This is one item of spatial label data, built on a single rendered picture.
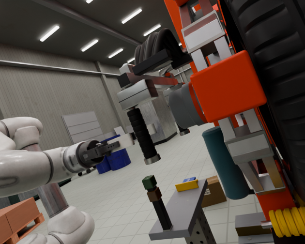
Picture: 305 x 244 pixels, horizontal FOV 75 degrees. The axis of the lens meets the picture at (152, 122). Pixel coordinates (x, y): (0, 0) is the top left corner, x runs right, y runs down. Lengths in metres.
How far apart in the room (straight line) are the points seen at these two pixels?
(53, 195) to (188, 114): 0.82
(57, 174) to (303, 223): 0.63
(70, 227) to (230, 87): 1.01
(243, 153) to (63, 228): 0.94
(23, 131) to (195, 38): 1.00
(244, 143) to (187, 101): 0.26
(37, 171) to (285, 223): 0.62
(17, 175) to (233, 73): 0.53
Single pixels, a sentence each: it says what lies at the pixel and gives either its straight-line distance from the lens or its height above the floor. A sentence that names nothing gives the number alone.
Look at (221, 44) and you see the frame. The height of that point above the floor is 0.92.
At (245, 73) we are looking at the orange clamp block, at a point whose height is 0.86.
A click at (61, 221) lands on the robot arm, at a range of 1.14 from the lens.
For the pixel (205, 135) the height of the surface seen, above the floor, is 0.73.
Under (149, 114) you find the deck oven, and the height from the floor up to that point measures 1.18.
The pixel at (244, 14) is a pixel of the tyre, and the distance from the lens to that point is 0.33.
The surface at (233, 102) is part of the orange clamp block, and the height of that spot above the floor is 0.83.
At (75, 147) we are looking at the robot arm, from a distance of 0.64.
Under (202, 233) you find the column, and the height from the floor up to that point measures 0.30.
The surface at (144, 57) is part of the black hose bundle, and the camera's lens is 0.47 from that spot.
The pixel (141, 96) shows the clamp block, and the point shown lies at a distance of 0.48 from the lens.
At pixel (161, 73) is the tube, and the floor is 0.99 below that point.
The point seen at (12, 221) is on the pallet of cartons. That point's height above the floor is 0.29.
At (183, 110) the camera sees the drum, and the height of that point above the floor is 0.84.
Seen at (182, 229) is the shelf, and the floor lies 0.45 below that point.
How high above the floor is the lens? 0.84
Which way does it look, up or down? level
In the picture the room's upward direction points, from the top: 22 degrees counter-clockwise
